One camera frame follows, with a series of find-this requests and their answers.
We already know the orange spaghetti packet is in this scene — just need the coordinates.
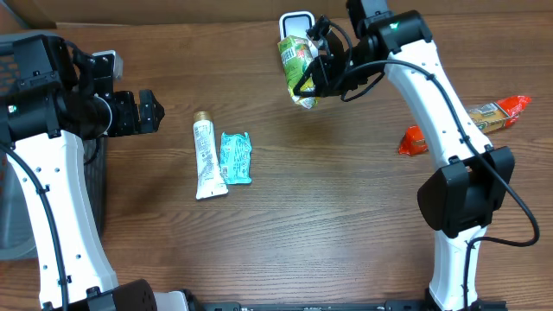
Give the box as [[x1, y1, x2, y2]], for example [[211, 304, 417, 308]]
[[397, 96, 532, 156]]

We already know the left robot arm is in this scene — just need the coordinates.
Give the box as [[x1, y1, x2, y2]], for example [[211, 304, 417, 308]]
[[1, 32, 189, 310]]

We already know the grey plastic mesh basket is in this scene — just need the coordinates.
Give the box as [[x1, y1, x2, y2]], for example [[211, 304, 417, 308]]
[[1, 30, 107, 261]]

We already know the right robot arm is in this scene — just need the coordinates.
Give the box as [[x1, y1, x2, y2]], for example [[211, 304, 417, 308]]
[[291, 1, 515, 310]]

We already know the teal tissue packet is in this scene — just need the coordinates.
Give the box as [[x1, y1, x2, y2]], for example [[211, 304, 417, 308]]
[[219, 132, 252, 185]]

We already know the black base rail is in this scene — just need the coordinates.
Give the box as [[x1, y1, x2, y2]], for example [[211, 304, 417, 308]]
[[194, 300, 509, 311]]

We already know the white barcode scanner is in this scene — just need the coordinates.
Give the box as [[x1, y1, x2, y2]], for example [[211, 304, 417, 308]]
[[278, 10, 315, 40]]

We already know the white tube gold cap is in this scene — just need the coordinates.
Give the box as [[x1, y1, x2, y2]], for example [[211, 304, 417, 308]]
[[193, 111, 228, 200]]

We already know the green snack packet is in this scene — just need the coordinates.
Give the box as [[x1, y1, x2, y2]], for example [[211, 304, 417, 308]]
[[277, 35, 318, 109]]

